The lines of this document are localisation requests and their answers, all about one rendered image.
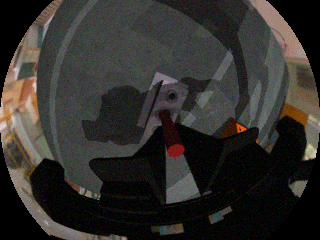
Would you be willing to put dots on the red peg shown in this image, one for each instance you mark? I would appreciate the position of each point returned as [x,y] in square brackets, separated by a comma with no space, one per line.
[171,136]

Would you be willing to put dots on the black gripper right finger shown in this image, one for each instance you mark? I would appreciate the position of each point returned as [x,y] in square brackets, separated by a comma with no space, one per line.
[205,154]

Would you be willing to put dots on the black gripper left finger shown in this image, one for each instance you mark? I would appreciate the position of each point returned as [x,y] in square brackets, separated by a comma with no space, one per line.
[148,164]

